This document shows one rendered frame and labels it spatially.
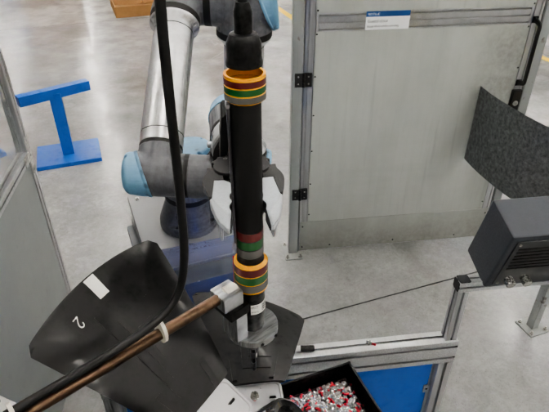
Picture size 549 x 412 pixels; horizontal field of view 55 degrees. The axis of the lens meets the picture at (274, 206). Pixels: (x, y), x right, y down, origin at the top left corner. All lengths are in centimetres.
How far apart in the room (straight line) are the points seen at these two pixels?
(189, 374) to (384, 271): 227
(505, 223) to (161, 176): 73
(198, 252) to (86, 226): 209
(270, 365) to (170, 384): 22
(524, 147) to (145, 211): 173
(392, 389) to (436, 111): 159
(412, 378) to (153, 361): 95
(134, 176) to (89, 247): 235
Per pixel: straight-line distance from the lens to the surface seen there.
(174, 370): 74
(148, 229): 140
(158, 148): 90
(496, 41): 276
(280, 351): 95
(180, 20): 105
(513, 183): 266
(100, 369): 61
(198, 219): 134
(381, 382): 152
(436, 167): 293
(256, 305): 69
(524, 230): 123
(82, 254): 319
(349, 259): 299
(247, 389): 88
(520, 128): 258
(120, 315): 73
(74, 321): 72
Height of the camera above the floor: 189
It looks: 34 degrees down
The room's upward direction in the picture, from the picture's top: straight up
